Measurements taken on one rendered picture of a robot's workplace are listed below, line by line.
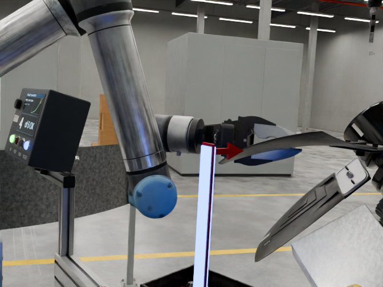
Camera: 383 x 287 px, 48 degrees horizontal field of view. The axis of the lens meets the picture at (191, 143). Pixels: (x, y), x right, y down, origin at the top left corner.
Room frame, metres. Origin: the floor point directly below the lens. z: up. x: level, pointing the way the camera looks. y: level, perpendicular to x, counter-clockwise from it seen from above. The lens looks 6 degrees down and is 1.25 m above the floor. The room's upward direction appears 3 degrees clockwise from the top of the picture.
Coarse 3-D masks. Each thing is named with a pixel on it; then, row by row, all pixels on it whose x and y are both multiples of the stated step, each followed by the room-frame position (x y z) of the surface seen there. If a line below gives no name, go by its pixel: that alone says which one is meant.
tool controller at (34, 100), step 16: (32, 96) 1.12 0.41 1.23; (48, 96) 1.03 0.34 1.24; (64, 96) 1.05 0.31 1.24; (16, 112) 1.22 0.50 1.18; (32, 112) 1.08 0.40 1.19; (48, 112) 1.03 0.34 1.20; (64, 112) 1.05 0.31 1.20; (80, 112) 1.07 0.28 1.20; (16, 128) 1.17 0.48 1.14; (32, 128) 1.04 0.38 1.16; (48, 128) 1.03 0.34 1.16; (64, 128) 1.05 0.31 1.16; (80, 128) 1.07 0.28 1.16; (32, 144) 1.01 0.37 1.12; (48, 144) 1.03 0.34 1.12; (64, 144) 1.05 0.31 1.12; (32, 160) 1.01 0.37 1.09; (48, 160) 1.03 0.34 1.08; (64, 160) 1.05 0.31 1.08
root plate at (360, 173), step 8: (352, 160) 0.91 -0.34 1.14; (360, 160) 0.88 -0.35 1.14; (344, 168) 0.91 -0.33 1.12; (352, 168) 0.89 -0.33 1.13; (360, 168) 0.86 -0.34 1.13; (336, 176) 0.91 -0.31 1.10; (344, 176) 0.89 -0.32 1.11; (352, 176) 0.87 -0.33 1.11; (360, 176) 0.84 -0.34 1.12; (368, 176) 0.83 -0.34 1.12; (344, 184) 0.87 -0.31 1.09; (352, 184) 0.85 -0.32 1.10; (360, 184) 0.83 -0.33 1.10; (344, 192) 0.85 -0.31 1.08
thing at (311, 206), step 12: (324, 180) 0.94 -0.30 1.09; (336, 180) 0.89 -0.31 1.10; (312, 192) 0.94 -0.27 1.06; (324, 192) 0.89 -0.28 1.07; (336, 192) 0.85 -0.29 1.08; (300, 204) 0.94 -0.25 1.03; (312, 204) 0.89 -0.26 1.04; (324, 204) 0.86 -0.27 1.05; (336, 204) 0.84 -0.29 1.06; (288, 216) 0.94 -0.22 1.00; (300, 216) 0.89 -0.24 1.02; (312, 216) 0.86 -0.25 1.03; (276, 228) 0.94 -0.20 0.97; (288, 228) 0.89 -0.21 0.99; (300, 228) 0.85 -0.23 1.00; (264, 240) 0.94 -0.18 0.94; (276, 240) 0.88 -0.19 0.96; (288, 240) 0.85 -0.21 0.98; (264, 252) 0.87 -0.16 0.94
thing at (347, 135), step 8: (376, 104) 0.84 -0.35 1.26; (360, 112) 0.84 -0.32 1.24; (368, 112) 0.83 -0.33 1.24; (376, 112) 0.83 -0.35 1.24; (352, 120) 0.85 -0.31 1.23; (360, 120) 0.83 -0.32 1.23; (368, 120) 0.83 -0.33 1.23; (376, 120) 0.82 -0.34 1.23; (352, 128) 0.85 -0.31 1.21; (360, 128) 0.83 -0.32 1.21; (368, 128) 0.82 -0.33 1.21; (376, 128) 0.81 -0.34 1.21; (344, 136) 0.87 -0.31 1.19; (352, 136) 0.85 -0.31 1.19; (360, 136) 0.83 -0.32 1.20; (368, 136) 0.82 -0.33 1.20; (376, 136) 0.81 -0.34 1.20; (368, 152) 0.82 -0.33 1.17; (368, 160) 0.82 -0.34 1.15; (376, 160) 0.82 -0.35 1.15; (376, 168) 0.86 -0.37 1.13; (376, 176) 0.79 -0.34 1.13; (376, 184) 0.80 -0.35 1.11
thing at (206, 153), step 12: (204, 156) 0.59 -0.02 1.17; (204, 168) 0.59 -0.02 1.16; (204, 180) 0.58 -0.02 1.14; (204, 192) 0.58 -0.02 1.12; (204, 204) 0.58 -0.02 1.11; (204, 216) 0.58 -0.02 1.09; (204, 228) 0.58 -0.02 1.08; (204, 240) 0.58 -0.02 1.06; (204, 252) 0.58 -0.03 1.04; (204, 264) 0.58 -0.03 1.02
